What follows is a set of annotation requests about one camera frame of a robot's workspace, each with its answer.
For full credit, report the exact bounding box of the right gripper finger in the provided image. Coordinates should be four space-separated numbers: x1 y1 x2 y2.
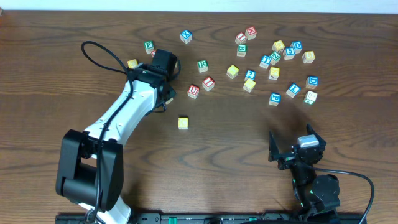
306 124 327 147
268 131 279 161

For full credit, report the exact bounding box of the yellow C block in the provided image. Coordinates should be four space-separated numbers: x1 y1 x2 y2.
178 117 188 129

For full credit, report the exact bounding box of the yellow O block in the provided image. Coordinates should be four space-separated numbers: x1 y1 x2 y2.
165 98 174 105

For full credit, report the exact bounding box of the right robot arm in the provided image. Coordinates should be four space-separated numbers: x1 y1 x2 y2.
268 124 341 223

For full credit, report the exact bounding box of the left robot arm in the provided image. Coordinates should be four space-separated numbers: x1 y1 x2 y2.
55 49 181 223

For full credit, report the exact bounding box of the green F block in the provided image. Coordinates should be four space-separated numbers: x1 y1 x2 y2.
144 40 155 54

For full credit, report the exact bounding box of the yellow block far left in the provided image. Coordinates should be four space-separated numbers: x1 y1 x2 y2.
127 59 138 69

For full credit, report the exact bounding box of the blue X block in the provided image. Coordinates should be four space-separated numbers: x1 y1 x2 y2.
180 30 192 44

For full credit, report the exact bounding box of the green white block right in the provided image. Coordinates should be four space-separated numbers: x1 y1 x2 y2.
303 91 318 105

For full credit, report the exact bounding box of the green R block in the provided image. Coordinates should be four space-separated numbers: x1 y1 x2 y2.
197 60 208 73

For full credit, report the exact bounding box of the red U block centre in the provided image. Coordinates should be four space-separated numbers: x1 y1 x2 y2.
187 85 200 99

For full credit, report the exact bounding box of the blue L block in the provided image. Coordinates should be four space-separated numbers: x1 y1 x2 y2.
286 83 301 98

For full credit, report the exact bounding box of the blue P block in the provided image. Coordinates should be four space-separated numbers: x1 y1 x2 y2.
269 93 281 106

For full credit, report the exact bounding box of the blue D block right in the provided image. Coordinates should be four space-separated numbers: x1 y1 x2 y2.
306 76 319 90

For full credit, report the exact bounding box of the blue d block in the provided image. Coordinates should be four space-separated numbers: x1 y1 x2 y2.
306 76 319 90
290 41 303 54

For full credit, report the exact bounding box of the red I block centre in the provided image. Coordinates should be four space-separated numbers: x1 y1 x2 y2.
202 77 215 91

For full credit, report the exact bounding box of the red i block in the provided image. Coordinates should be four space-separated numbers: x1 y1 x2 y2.
235 32 247 45
202 77 215 91

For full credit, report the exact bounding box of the yellow K block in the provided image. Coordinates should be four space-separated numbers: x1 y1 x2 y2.
269 67 280 80

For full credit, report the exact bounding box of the yellow block centre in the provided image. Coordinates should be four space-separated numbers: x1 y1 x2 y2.
226 65 239 79

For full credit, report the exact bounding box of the yellow block below 2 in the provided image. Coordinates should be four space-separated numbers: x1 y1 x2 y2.
243 79 256 93

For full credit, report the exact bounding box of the yellow 8 block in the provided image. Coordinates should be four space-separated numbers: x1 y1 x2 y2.
302 51 315 64

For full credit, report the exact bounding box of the green B block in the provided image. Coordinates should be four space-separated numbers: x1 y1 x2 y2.
236 44 248 57

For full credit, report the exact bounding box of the red I block top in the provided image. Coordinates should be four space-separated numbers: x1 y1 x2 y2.
235 32 247 45

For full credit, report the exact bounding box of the blue 2 block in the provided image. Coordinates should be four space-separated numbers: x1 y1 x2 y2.
244 70 257 81

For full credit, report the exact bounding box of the blue 5 block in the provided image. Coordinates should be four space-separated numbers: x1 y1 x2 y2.
283 47 295 60

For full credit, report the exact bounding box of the green Z block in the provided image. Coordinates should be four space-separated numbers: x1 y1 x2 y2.
270 52 281 65

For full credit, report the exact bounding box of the blue T block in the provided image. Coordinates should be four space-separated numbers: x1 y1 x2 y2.
259 55 271 69

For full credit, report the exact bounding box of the blue D block top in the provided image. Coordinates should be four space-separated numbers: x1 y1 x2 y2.
290 41 303 54

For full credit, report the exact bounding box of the yellow block top right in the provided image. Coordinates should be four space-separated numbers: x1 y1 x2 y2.
272 40 285 53

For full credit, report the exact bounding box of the red H block top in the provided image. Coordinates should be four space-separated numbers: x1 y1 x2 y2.
245 26 257 40

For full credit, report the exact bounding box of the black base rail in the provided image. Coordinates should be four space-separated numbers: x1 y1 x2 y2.
55 212 368 224

